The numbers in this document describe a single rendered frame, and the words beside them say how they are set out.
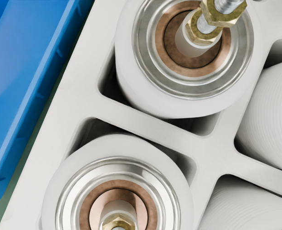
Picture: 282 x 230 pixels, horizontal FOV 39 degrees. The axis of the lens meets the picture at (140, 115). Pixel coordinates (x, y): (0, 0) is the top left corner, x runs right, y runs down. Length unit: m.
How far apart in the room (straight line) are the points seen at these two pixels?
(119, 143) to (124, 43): 0.06
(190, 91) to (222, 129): 0.09
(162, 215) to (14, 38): 0.33
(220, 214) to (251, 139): 0.07
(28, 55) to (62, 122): 0.21
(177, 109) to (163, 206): 0.06
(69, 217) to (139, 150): 0.06
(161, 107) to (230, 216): 0.10
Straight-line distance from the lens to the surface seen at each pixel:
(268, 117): 0.30
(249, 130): 0.34
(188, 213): 0.26
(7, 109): 0.51
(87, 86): 0.32
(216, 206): 0.33
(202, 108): 0.25
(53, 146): 0.32
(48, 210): 0.26
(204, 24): 0.20
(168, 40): 0.25
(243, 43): 0.26
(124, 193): 0.25
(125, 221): 0.21
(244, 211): 0.29
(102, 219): 0.22
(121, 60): 0.25
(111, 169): 0.24
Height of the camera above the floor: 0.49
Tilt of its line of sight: 87 degrees down
